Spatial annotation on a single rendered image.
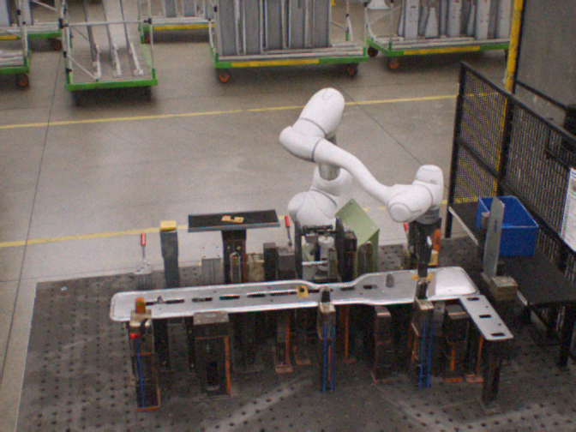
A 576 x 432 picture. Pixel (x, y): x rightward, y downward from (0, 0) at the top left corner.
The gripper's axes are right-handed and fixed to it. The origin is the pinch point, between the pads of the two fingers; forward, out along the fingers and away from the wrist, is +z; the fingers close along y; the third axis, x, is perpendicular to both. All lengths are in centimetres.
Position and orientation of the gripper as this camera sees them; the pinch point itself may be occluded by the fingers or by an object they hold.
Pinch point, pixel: (423, 267)
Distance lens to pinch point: 298.9
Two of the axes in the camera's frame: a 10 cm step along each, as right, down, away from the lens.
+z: 0.1, 9.1, 4.2
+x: 9.9, -0.7, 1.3
